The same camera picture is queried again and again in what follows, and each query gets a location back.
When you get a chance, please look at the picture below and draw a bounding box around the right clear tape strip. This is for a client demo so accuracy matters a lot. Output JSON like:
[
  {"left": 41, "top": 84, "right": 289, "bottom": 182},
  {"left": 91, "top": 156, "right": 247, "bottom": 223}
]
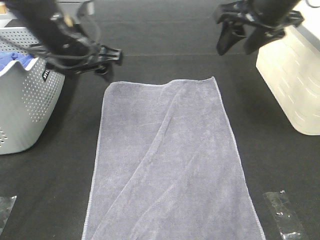
[{"left": 263, "top": 190, "right": 309, "bottom": 240}]

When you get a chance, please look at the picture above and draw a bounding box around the grey perforated laundry basket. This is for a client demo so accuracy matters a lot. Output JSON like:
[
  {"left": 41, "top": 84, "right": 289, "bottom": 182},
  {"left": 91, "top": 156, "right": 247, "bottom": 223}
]
[{"left": 0, "top": 26, "right": 65, "bottom": 155}]

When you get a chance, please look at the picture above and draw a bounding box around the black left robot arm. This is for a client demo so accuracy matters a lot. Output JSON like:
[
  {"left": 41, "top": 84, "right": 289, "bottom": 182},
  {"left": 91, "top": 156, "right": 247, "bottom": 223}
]
[{"left": 4, "top": 0, "right": 123, "bottom": 79}]

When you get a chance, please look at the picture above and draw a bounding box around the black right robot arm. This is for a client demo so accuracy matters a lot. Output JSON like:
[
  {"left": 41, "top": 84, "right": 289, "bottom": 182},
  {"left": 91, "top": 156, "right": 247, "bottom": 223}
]
[{"left": 214, "top": 0, "right": 305, "bottom": 56}]

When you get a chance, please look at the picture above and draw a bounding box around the blue towel in basket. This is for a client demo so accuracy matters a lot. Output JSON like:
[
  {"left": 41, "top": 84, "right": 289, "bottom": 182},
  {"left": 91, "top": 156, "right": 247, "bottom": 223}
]
[{"left": 0, "top": 52, "right": 34, "bottom": 71}]

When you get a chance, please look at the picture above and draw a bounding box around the cream plastic storage box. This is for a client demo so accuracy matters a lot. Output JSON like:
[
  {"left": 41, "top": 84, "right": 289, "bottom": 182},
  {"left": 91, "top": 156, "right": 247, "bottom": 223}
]
[{"left": 256, "top": 8, "right": 320, "bottom": 136}]

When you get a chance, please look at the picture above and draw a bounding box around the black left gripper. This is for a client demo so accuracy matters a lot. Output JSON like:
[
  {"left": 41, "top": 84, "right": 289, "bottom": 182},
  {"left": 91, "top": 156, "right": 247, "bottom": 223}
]
[{"left": 37, "top": 14, "right": 123, "bottom": 75}]

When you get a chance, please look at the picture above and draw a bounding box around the grey towel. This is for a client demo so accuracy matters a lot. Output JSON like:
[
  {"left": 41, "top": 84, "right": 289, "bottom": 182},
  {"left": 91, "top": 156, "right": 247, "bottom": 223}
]
[{"left": 82, "top": 77, "right": 265, "bottom": 240}]

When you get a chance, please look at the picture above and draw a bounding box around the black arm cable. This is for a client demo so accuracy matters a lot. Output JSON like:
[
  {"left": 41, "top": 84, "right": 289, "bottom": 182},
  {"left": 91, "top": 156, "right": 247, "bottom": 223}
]
[{"left": 0, "top": 0, "right": 102, "bottom": 61}]

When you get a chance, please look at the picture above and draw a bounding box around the clear tape strip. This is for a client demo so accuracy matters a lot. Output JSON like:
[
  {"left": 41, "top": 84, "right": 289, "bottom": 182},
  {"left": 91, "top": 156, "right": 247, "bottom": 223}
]
[
  {"left": 0, "top": 196, "right": 17, "bottom": 235},
  {"left": 263, "top": 190, "right": 309, "bottom": 240}
]

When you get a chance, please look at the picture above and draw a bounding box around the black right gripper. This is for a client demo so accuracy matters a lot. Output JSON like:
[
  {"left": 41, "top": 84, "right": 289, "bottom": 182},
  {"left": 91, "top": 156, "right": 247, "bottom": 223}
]
[{"left": 213, "top": 0, "right": 305, "bottom": 56}]

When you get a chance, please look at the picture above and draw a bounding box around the left clear tape strip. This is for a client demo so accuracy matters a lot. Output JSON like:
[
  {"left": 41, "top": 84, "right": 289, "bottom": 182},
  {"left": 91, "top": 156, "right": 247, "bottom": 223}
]
[{"left": 0, "top": 196, "right": 17, "bottom": 235}]

